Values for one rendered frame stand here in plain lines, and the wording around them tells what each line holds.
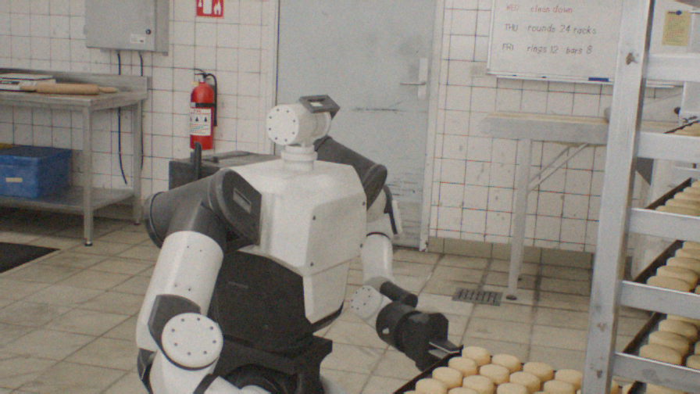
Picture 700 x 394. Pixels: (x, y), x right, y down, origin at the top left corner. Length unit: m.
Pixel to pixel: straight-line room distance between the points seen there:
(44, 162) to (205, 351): 4.70
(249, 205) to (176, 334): 0.30
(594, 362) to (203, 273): 0.53
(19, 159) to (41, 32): 1.03
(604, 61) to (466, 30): 0.82
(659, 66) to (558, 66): 4.26
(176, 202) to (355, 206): 0.35
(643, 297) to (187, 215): 0.64
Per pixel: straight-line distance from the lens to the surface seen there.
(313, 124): 1.49
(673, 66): 1.06
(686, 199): 1.21
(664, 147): 1.07
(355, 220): 1.54
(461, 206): 5.46
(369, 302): 1.76
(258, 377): 1.60
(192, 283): 1.22
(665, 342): 1.21
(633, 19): 1.04
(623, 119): 1.04
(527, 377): 1.51
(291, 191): 1.40
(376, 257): 1.89
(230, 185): 1.32
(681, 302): 1.09
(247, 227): 1.33
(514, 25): 5.33
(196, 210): 1.30
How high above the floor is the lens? 1.34
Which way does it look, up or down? 11 degrees down
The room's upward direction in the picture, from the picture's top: 3 degrees clockwise
